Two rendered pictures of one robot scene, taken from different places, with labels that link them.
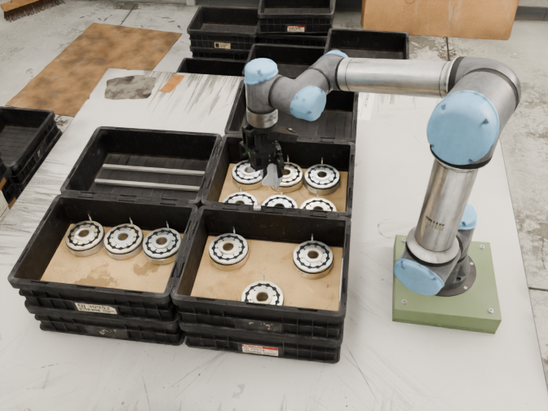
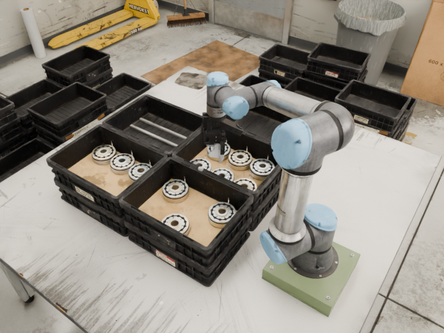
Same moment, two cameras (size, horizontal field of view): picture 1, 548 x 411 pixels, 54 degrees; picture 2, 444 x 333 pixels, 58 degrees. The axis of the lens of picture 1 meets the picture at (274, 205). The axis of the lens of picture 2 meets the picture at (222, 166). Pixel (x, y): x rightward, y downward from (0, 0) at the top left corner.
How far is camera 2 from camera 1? 50 cm
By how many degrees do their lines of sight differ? 18
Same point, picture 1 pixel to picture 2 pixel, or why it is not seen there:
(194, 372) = (123, 255)
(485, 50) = not seen: outside the picture
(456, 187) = (290, 187)
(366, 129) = not seen: hidden behind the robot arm
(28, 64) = (166, 55)
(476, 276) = (333, 272)
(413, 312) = (273, 276)
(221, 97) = not seen: hidden behind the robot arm
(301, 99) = (228, 102)
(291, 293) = (197, 229)
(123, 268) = (113, 178)
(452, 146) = (281, 153)
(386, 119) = (346, 149)
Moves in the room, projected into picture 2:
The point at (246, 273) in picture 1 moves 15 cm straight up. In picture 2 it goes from (178, 207) to (175, 180)
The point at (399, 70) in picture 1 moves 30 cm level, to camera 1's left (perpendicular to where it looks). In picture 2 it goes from (293, 100) to (203, 80)
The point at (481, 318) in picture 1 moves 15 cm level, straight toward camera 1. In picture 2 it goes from (318, 300) to (281, 322)
